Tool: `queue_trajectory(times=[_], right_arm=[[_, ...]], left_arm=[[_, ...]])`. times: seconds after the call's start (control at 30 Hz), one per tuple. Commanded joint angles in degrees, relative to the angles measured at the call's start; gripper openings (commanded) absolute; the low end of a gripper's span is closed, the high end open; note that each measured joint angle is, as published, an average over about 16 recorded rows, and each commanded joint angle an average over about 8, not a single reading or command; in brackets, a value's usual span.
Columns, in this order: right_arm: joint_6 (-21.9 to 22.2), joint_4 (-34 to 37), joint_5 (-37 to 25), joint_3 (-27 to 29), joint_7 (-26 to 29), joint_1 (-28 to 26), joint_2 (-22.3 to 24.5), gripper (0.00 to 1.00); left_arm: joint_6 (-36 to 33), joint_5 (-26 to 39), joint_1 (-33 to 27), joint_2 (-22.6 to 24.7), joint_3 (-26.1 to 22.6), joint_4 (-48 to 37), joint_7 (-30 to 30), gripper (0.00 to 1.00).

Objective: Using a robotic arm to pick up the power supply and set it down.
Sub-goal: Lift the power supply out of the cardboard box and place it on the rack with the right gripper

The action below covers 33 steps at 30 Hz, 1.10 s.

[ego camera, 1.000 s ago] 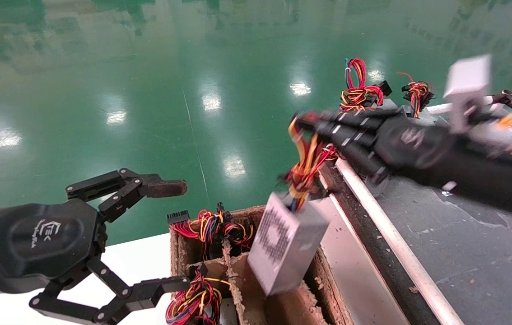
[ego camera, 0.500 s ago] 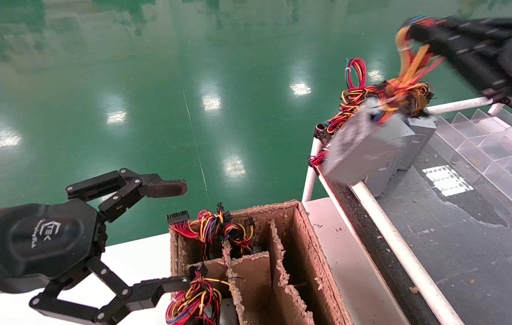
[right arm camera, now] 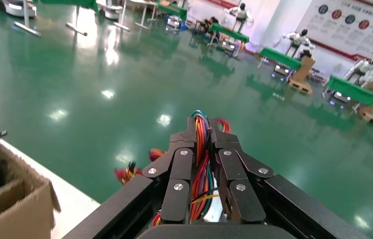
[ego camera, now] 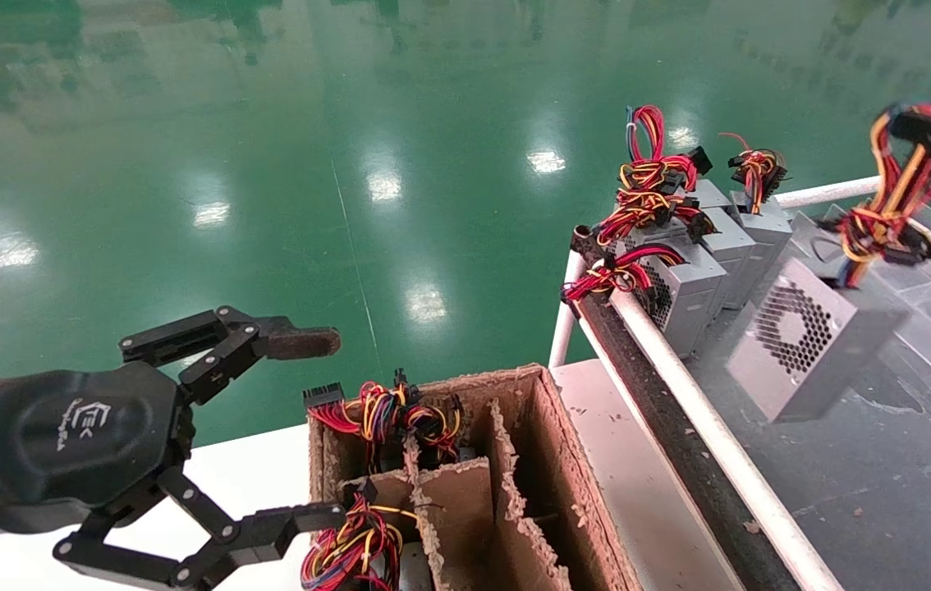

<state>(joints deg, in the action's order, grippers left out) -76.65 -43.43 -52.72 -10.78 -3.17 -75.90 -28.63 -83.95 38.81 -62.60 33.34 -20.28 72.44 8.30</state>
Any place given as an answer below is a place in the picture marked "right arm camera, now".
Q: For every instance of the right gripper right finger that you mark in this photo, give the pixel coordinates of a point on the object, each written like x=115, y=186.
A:
x=242, y=198

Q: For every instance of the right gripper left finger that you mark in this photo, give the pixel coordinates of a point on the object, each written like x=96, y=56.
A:
x=176, y=198

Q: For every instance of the white metal leg table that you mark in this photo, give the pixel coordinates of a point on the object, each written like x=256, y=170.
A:
x=143, y=14

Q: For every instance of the green cloth covered table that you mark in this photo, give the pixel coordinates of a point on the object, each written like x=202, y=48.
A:
x=173, y=9
x=351, y=90
x=280, y=57
x=229, y=33

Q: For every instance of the white humanoid robot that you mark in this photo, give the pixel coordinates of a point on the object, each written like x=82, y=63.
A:
x=297, y=39
x=242, y=14
x=366, y=67

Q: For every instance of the cardboard box with dividers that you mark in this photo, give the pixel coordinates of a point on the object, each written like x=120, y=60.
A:
x=18, y=211

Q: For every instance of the wall poster with circles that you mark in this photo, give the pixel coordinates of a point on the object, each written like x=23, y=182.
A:
x=354, y=33

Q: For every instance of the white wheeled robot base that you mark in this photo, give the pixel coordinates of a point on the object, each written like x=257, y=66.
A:
x=12, y=6

